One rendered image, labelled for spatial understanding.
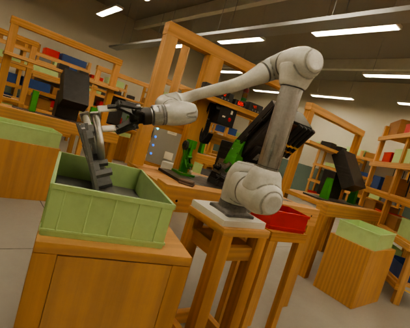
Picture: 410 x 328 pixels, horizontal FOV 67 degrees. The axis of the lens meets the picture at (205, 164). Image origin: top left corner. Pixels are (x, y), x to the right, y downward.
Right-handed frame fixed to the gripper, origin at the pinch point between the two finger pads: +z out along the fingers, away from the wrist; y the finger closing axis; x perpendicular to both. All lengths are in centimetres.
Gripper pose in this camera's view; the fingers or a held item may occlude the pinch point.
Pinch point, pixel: (101, 119)
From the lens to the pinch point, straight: 134.1
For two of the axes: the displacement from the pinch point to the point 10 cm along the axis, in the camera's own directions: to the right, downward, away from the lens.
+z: -9.1, 1.3, -3.8
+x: 3.1, 8.3, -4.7
